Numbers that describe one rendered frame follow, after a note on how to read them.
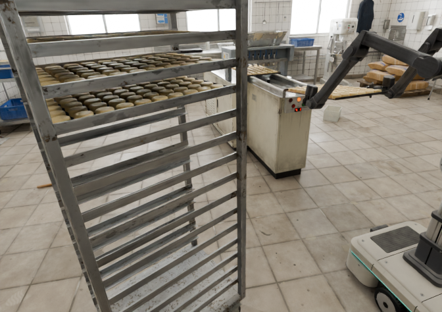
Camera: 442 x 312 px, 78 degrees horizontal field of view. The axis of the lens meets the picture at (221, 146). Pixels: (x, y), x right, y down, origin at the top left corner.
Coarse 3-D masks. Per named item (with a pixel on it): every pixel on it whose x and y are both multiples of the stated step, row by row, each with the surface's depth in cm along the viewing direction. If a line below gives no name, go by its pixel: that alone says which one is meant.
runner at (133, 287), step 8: (224, 232) 120; (208, 240) 114; (216, 240) 118; (200, 248) 113; (184, 256) 108; (168, 264) 104; (176, 264) 107; (160, 272) 102; (144, 280) 99; (128, 288) 95; (136, 288) 97; (112, 296) 95; (120, 296) 94
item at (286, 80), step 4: (268, 76) 308; (272, 76) 299; (276, 76) 291; (280, 76) 283; (284, 76) 279; (280, 80) 284; (284, 80) 276; (288, 80) 269; (292, 80) 262; (296, 80) 260; (288, 84) 270; (292, 84) 263; (296, 84) 257; (300, 84) 251; (304, 84) 244
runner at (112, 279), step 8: (224, 216) 116; (208, 224) 111; (192, 232) 107; (200, 232) 109; (176, 240) 102; (184, 240) 105; (168, 248) 101; (152, 256) 97; (136, 264) 94; (144, 264) 96; (120, 272) 91; (128, 272) 93; (104, 280) 88; (112, 280) 90
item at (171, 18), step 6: (168, 18) 118; (174, 18) 118; (168, 24) 120; (174, 24) 119; (174, 48) 123; (180, 120) 137; (186, 132) 141; (180, 138) 143; (186, 138) 143; (186, 168) 149; (186, 180) 153; (192, 204) 161
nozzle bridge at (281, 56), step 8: (224, 48) 289; (232, 48) 281; (248, 48) 276; (256, 48) 278; (264, 48) 281; (272, 48) 283; (280, 48) 295; (288, 48) 293; (224, 56) 293; (232, 56) 274; (256, 56) 290; (272, 56) 296; (280, 56) 298; (288, 56) 295; (280, 64) 316
